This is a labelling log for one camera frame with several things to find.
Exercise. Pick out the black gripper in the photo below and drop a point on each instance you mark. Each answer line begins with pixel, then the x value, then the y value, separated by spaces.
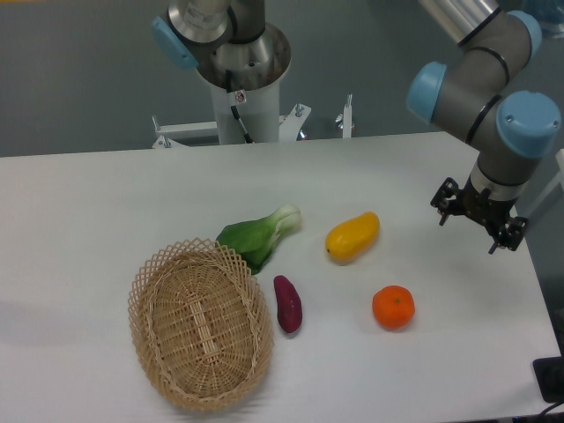
pixel 487 203

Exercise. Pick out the orange fruit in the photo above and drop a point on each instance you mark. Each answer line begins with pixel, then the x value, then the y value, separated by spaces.
pixel 393 307

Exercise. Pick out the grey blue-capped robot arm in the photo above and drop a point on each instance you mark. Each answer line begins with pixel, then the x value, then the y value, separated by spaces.
pixel 242 58

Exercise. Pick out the white bracket with bolt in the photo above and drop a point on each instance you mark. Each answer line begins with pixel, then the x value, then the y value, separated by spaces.
pixel 344 121

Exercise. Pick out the yellow mango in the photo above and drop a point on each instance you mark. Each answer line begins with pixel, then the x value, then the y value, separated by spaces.
pixel 350 239

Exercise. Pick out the woven wicker basket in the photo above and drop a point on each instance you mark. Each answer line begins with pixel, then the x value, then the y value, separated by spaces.
pixel 200 325

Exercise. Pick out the purple sweet potato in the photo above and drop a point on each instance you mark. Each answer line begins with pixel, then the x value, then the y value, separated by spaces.
pixel 289 304

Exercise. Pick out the black device at table edge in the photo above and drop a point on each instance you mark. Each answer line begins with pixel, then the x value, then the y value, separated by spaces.
pixel 549 374

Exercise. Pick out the white metal base frame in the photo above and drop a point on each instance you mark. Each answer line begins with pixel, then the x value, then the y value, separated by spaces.
pixel 168 136

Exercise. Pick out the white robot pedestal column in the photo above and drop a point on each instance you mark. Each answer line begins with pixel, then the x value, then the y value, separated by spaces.
pixel 259 113

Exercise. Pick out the green bok choy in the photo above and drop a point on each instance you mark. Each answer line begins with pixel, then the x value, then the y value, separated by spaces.
pixel 255 240

